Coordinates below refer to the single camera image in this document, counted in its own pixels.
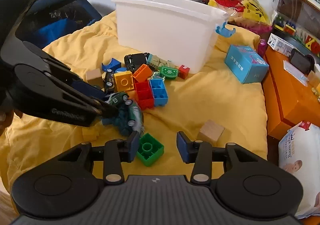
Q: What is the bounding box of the green toy car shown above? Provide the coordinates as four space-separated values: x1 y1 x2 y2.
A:
125 99 144 136

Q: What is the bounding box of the orange duplo brick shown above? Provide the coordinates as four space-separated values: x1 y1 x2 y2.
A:
133 64 153 83

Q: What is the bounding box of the wooden cube right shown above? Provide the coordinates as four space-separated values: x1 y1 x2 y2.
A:
197 120 225 146

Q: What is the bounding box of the dark teal toy dinosaur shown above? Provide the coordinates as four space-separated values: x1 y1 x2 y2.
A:
101 105 132 137

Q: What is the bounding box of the small yellow brick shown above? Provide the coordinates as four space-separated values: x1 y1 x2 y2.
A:
82 126 100 142

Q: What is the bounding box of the green duplo brick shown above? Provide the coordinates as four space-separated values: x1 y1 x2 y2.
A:
136 133 164 166

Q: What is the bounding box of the wooden cube near bin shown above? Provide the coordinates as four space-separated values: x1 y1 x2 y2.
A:
85 69 103 88

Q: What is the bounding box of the dark blue bag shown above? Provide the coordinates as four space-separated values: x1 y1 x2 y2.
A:
16 0 102 49

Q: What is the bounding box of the yellow cloth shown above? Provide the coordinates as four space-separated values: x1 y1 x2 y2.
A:
1 13 267 190

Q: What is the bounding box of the black toy car middle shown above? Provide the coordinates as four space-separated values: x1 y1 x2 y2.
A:
103 69 115 94

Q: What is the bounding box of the black toy car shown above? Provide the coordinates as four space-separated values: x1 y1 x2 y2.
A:
103 69 115 94
124 52 150 73

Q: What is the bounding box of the blue arch brick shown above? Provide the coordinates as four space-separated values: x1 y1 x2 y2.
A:
101 58 121 72

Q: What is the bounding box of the red duplo brick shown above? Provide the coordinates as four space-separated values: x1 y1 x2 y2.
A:
135 81 154 110

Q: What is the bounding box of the yellow duplo brick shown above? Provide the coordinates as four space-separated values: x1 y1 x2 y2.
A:
114 71 135 92

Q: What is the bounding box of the blue duplo brick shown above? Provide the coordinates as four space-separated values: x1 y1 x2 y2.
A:
149 78 168 107

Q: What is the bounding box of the black toy car rear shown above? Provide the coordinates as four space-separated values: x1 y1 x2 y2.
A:
124 52 150 73

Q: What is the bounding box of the small red brick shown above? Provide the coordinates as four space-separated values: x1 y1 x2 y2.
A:
178 65 190 79

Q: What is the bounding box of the green patterned brick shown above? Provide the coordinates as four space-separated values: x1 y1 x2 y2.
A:
160 65 179 79

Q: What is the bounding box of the teal toy truck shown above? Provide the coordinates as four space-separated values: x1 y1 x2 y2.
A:
146 53 174 71

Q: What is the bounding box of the light blue carton box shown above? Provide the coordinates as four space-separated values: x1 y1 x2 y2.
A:
225 45 269 84

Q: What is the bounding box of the white wet wipes pack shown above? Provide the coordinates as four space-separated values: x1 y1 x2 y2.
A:
278 121 320 219

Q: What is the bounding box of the orange box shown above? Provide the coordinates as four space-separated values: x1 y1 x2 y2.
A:
262 48 320 140

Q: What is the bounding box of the white plastic bin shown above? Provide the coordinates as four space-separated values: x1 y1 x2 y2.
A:
111 0 229 74

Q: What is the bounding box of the blue plastic clip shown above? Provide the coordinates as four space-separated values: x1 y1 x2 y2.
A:
215 22 236 38

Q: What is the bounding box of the small white medicine box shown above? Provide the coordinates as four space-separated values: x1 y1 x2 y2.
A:
267 33 295 57

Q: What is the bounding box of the yellow red snack bag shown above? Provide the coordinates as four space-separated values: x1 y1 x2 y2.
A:
203 0 272 35

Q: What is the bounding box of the clear plastic storage box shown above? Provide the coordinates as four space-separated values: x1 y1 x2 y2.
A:
272 0 319 57

